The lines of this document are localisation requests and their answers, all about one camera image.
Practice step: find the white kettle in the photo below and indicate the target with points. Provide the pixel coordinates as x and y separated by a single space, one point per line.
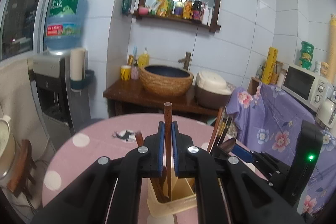
326 113

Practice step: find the yellow soap bottle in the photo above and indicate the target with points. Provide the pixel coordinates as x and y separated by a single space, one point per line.
143 58

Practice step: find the beige cloth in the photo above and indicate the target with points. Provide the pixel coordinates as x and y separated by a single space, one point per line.
15 92

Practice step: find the black chopstick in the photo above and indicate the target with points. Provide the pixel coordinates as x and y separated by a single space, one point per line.
227 127

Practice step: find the pink polka dot tablecloth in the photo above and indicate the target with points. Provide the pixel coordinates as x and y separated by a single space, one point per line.
86 155

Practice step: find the stack of green cups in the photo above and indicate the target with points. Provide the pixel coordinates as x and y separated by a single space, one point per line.
306 54

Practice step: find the white microwave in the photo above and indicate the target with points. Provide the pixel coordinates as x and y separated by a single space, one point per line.
302 85

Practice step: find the blue toothbrush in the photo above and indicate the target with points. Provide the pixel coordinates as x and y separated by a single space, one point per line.
134 53

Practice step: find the wooden washstand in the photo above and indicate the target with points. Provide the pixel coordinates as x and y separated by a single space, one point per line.
123 95

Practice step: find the window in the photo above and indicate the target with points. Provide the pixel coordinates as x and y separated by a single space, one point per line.
23 8

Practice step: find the yellow mug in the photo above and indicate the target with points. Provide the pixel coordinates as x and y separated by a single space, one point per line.
126 73

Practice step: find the yellow roll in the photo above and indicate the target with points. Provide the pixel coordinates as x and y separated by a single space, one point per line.
269 65

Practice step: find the grey water dispenser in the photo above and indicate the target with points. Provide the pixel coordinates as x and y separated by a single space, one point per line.
50 82

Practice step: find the row of condiment bottles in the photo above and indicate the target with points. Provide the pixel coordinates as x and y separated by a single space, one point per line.
183 7

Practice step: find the green hanging packet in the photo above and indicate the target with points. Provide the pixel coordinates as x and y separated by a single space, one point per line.
127 1

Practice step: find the paper cup tube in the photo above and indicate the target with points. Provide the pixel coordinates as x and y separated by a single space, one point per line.
77 64

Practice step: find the wooden box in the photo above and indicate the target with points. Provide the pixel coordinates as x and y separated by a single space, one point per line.
253 85

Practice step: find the pink floral bottle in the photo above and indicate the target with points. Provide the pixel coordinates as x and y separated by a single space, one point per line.
135 71

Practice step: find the woven basin sink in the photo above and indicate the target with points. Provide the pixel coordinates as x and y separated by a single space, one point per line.
166 82

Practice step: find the blue cup holder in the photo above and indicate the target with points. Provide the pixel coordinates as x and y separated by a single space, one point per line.
84 81

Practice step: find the bronze faucet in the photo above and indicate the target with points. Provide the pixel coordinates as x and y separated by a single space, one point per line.
186 60

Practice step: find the metal spoon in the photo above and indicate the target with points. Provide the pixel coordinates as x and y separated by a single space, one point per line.
229 145

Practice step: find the beige plastic utensil holder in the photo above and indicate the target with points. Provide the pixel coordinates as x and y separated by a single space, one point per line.
181 203

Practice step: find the purple floral cloth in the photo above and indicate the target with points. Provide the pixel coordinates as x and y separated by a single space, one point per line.
275 119

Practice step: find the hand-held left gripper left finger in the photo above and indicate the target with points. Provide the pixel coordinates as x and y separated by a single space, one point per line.
161 150

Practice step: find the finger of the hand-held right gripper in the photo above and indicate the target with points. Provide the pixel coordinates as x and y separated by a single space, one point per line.
244 154

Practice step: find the wooden chair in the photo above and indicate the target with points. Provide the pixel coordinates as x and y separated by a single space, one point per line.
23 169

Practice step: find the blue water jug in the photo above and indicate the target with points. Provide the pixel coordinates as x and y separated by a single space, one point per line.
67 19

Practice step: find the white rice cooker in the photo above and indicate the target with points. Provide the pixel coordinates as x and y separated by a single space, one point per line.
212 87

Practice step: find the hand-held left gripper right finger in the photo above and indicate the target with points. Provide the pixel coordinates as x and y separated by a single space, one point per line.
175 150

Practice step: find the white jar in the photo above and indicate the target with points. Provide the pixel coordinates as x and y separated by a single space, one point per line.
318 67

